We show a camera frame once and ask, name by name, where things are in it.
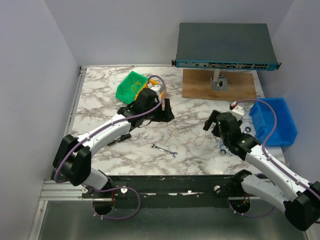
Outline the orange plastic bin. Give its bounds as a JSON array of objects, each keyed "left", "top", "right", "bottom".
[{"left": 134, "top": 79, "right": 165, "bottom": 101}]

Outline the grey network switch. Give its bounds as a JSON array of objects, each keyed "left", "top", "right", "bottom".
[{"left": 171, "top": 23, "right": 281, "bottom": 71}]

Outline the green plastic bin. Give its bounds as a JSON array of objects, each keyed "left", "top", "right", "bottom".
[{"left": 115, "top": 71, "right": 148, "bottom": 104}]

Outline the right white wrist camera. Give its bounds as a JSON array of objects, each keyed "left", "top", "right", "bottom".
[{"left": 229, "top": 101, "right": 247, "bottom": 121}]

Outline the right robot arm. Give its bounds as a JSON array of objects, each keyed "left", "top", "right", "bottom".
[{"left": 203, "top": 110, "right": 320, "bottom": 231}]

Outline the grey metal stand bracket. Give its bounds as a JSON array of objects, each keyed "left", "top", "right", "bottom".
[{"left": 210, "top": 69, "right": 228, "bottom": 92}]

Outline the aluminium frame rail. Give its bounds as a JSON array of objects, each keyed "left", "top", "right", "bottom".
[{"left": 27, "top": 65, "right": 88, "bottom": 240}]

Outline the small open-end wrench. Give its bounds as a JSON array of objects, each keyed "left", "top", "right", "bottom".
[{"left": 150, "top": 143, "right": 179, "bottom": 158}]

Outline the wooden board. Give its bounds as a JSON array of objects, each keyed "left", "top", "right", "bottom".
[{"left": 182, "top": 68, "right": 257, "bottom": 102}]

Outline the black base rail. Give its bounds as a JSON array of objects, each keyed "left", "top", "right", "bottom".
[{"left": 79, "top": 171, "right": 251, "bottom": 213}]

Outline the black T-handle tool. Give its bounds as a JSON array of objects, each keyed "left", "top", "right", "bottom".
[{"left": 107, "top": 133, "right": 132, "bottom": 146}]

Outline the blue plastic bin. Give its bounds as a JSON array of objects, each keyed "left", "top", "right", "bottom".
[{"left": 249, "top": 97, "right": 298, "bottom": 147}]

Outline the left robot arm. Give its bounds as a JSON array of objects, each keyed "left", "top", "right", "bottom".
[{"left": 52, "top": 88, "right": 174, "bottom": 198}]

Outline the silver ratchet wrench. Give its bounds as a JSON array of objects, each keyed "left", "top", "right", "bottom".
[{"left": 218, "top": 126, "right": 252, "bottom": 156}]

